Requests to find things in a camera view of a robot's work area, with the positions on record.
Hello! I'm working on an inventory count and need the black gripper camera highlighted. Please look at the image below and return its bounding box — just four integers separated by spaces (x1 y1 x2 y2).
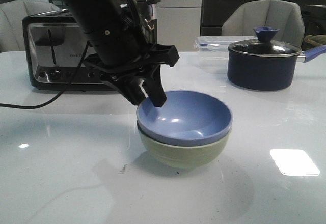
83 44 179 107

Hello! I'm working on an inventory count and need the blue plastic bowl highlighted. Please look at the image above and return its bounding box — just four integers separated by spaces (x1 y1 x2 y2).
136 90 233 147

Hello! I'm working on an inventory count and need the green plastic bowl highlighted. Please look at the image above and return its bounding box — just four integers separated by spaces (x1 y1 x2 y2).
138 126 231 169

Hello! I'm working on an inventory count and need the clear plastic food container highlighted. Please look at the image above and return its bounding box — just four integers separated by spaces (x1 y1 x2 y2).
194 36 256 74

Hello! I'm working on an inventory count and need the white cabinet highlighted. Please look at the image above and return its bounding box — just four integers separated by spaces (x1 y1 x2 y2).
157 0 202 52

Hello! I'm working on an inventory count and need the black chrome four-slot toaster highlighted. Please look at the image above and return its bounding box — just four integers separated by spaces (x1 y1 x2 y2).
22 9 113 91

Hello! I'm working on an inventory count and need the dark counter unit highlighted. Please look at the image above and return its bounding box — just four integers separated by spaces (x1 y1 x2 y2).
200 0 326 37

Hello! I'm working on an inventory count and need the dark blue saucepan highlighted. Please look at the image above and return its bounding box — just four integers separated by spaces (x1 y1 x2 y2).
227 45 325 91

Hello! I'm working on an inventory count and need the grey upholstered chair right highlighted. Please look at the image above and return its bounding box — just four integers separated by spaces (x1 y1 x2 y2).
221 0 305 47

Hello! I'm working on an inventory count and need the grey upholstered chair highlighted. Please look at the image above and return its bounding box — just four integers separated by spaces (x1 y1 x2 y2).
1 0 59 52
221 0 305 47

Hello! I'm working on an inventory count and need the glass pot lid blue knob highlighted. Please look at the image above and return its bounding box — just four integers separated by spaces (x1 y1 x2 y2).
228 26 302 57

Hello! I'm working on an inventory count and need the grey upholstered chair left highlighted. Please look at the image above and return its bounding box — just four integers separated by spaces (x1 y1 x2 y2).
1 0 59 52

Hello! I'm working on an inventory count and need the olive cloth at right edge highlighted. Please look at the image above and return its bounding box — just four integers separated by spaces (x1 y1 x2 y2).
303 34 326 50

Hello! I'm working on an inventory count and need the black cable on table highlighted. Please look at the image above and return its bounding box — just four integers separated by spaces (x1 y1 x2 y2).
0 40 91 110

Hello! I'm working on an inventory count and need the black robot arm camera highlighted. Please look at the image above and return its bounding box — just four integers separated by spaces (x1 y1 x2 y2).
49 0 150 67

